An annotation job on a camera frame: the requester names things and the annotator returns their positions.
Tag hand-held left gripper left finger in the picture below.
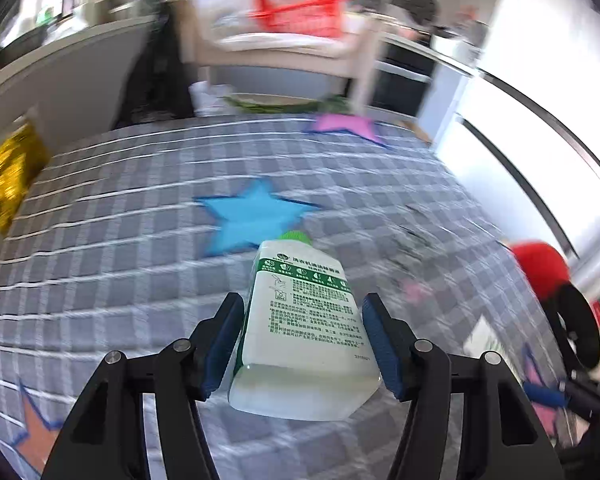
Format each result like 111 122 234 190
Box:
42 292 245 480

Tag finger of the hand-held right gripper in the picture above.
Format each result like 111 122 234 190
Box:
524 379 600 419

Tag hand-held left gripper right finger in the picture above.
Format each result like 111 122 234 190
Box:
362 292 566 480

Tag black round bin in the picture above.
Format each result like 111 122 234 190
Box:
547 282 600 371

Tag white bottle green cap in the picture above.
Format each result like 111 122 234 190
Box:
228 230 381 422

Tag red stool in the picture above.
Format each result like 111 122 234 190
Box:
510 241 571 301

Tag grey checked tablecloth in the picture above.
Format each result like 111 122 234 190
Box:
0 112 581 480

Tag green vegetables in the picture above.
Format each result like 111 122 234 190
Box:
225 95 351 116

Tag white plastic bag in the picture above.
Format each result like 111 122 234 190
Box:
189 80 231 117

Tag gold foil bag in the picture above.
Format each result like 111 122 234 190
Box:
0 122 51 233

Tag black built-in oven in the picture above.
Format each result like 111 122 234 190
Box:
370 40 438 116

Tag black garbage bag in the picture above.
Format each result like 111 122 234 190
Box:
112 10 196 128

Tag beige chair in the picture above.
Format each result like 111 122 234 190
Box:
175 0 388 116

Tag grey kitchen counter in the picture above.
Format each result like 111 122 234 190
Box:
0 15 158 171

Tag white refrigerator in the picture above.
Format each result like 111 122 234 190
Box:
420 0 600 281

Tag red plastic basket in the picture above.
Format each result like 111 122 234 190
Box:
250 0 353 38

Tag black round rack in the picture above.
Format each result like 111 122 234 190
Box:
405 0 438 21

